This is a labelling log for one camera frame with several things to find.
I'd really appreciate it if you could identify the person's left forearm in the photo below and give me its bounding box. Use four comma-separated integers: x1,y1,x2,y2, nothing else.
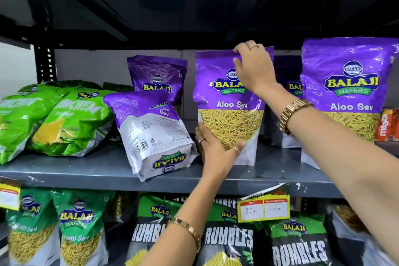
139,170,233,266

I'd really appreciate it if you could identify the purple and white snack packet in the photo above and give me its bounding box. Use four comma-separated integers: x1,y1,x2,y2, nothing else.
103,89,199,182

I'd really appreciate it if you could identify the green sev snack packet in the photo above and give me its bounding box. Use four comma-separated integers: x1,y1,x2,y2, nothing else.
6,188,61,266
51,189,116,266

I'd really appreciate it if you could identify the black perforated shelf post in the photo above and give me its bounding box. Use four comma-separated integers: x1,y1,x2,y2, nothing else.
26,0,59,84

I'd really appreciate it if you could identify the person's left hand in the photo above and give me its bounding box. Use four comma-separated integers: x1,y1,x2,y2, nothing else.
195,121,247,180

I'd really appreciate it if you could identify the purple sev snack packet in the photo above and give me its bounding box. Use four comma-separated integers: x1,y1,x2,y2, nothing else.
300,37,399,170
270,55,304,150
127,55,188,108
193,47,275,166

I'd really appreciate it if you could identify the black and green chip packet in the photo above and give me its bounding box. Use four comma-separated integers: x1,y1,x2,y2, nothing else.
265,213,331,266
125,193,183,266
196,199,255,266

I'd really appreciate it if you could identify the gold wrist watch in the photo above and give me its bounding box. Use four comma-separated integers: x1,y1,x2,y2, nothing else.
278,99,314,136

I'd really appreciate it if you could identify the person's right hand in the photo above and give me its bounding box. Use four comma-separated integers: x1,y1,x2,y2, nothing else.
233,41,283,97

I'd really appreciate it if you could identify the grey metal shelf board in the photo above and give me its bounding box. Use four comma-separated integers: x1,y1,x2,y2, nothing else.
0,139,399,200
0,0,399,50

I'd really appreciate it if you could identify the orange snack packet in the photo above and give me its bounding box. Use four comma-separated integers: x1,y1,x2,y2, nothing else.
375,109,392,142
388,108,399,142

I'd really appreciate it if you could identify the person's right forearm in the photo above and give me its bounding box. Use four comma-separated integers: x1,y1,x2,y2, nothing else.
260,83,399,264

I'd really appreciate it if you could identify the gold bracelet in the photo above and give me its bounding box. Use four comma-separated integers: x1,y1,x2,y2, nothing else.
170,218,202,254

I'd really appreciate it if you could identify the yellow price label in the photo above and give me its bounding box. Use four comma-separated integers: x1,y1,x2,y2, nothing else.
237,183,291,223
0,179,22,211

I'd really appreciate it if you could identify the dark green chip packet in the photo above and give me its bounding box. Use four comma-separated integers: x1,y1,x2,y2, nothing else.
102,82,134,93

